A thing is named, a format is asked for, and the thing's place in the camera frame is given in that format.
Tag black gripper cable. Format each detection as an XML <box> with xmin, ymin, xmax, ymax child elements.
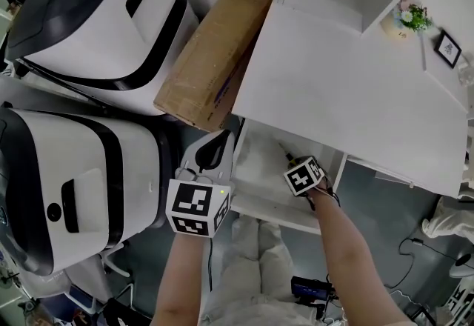
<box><xmin>307</xmin><ymin>183</ymin><xmax>341</xmax><ymax>212</ymax></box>

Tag black floor cable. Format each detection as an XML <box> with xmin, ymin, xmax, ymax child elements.
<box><xmin>384</xmin><ymin>236</ymin><xmax>461</xmax><ymax>289</ymax></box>

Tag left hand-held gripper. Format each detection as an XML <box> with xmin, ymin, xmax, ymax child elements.
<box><xmin>166</xmin><ymin>129</ymin><xmax>236</xmax><ymax>240</ymax></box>

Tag person's white trousers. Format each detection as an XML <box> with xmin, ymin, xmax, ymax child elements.
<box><xmin>201</xmin><ymin>216</ymin><xmax>320</xmax><ymax>326</ymax></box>

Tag black picture frame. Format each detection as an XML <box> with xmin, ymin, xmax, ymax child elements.
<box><xmin>433</xmin><ymin>29</ymin><xmax>464</xmax><ymax>70</ymax></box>

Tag white cloth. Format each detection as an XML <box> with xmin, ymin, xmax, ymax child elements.
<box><xmin>421</xmin><ymin>196</ymin><xmax>474</xmax><ymax>248</ymax></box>

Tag person's left forearm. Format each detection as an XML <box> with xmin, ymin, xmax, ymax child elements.
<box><xmin>149</xmin><ymin>230</ymin><xmax>216</xmax><ymax>326</ymax></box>

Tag black electronic device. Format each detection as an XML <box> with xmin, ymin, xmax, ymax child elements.
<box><xmin>290</xmin><ymin>275</ymin><xmax>338</xmax><ymax>306</ymax></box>

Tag white black machine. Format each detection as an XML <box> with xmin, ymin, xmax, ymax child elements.
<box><xmin>6</xmin><ymin>0</ymin><xmax>201</xmax><ymax>116</ymax></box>
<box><xmin>0</xmin><ymin>105</ymin><xmax>183</xmax><ymax>278</ymax></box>

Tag white drawer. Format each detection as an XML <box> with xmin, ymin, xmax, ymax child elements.
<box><xmin>230</xmin><ymin>119</ymin><xmax>350</xmax><ymax>236</ymax></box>

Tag white desk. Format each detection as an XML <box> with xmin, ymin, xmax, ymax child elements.
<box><xmin>230</xmin><ymin>1</ymin><xmax>470</xmax><ymax>199</ymax></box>

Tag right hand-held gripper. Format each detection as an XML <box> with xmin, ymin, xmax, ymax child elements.
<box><xmin>284</xmin><ymin>156</ymin><xmax>327</xmax><ymax>198</ymax></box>

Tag flower pot with green plant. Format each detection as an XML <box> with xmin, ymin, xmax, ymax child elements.
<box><xmin>381</xmin><ymin>0</ymin><xmax>435</xmax><ymax>43</ymax></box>

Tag brown cardboard box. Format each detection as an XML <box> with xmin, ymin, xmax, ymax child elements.
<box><xmin>153</xmin><ymin>0</ymin><xmax>277</xmax><ymax>133</ymax></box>

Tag yellow black screwdriver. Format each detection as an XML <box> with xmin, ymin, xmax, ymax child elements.
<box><xmin>277</xmin><ymin>142</ymin><xmax>299</xmax><ymax>167</ymax></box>

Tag person's right forearm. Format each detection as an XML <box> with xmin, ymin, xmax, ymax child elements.
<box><xmin>310</xmin><ymin>186</ymin><xmax>420</xmax><ymax>326</ymax></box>

